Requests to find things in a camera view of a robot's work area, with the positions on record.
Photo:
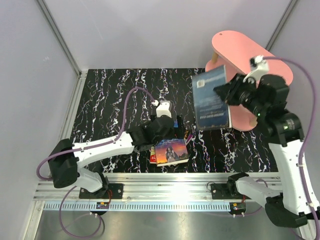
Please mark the left aluminium corner post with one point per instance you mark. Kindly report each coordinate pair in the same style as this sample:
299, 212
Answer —
58, 36

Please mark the purple treehouse book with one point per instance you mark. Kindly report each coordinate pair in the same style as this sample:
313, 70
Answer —
188, 135

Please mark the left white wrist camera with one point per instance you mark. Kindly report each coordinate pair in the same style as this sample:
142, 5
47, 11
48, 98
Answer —
163, 108

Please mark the small circuit board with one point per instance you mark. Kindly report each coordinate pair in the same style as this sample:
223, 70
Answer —
102, 205
238, 208

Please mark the aluminium mounting rail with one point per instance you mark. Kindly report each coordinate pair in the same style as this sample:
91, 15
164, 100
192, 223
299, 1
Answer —
163, 187

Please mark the dark blue hardcover book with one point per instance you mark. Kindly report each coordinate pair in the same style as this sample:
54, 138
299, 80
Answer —
211, 113

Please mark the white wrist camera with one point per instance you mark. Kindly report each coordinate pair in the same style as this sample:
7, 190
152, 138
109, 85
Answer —
258, 68
163, 108

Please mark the left small circuit board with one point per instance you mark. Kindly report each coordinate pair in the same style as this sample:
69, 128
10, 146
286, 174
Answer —
102, 205

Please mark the right small circuit board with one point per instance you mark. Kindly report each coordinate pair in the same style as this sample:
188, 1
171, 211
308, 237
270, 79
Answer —
238, 208

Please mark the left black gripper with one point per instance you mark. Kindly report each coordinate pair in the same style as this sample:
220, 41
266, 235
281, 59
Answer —
180, 128

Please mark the blue orange sunset paperback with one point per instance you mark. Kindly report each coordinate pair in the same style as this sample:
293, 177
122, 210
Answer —
171, 152

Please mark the white slotted cable duct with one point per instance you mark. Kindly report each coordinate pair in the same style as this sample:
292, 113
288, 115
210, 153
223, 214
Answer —
139, 206

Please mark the black marble pattern mat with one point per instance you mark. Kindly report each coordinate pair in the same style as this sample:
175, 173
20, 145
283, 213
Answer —
115, 97

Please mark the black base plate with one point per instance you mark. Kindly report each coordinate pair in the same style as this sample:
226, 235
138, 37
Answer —
220, 191
115, 190

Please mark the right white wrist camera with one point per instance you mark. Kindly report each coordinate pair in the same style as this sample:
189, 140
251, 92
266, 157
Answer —
258, 68

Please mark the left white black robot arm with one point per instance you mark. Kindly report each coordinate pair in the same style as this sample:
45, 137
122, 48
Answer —
68, 161

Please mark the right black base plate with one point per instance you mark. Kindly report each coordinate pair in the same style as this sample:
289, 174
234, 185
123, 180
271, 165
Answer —
220, 191

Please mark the aluminium corner post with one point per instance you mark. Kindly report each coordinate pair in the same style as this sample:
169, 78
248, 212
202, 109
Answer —
290, 8
58, 36

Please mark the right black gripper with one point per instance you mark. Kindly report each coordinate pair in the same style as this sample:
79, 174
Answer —
228, 92

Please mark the red 13-storey treehouse book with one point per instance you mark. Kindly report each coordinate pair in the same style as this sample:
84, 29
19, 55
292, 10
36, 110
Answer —
153, 157

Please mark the right aluminium corner post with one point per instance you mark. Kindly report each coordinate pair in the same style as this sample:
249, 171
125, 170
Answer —
290, 8

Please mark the pink three-tier shelf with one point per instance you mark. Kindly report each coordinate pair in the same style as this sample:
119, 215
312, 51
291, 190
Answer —
234, 50

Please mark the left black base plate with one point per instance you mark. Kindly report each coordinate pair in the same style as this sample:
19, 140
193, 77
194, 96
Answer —
115, 190

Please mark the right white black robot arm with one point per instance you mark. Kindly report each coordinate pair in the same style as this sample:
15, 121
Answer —
267, 100

